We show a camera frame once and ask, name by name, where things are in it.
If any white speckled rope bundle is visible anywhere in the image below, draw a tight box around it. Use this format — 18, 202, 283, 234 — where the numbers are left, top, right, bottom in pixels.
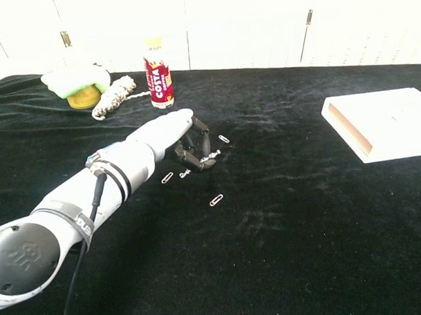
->
89, 74, 151, 122

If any light green folded cloth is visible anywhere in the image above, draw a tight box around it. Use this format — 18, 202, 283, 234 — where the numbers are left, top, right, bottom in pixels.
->
40, 62, 111, 100

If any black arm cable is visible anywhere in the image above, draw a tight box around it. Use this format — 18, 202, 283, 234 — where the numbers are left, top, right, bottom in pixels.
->
57, 169, 113, 315

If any yellow round tin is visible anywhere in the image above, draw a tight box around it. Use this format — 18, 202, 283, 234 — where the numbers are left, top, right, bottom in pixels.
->
66, 84, 102, 111

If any black velvet tablecloth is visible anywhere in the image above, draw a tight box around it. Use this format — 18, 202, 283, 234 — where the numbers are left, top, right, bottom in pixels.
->
0, 60, 421, 315

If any flat white cardboard box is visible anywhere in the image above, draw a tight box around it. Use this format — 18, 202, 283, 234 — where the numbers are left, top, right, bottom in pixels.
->
319, 86, 421, 166

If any red Costa coffee bottle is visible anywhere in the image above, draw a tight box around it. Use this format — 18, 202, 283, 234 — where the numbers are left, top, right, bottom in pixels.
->
142, 37, 176, 109

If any grey black left robot hand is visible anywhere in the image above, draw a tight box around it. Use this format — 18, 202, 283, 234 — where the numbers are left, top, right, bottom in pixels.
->
125, 107, 214, 175

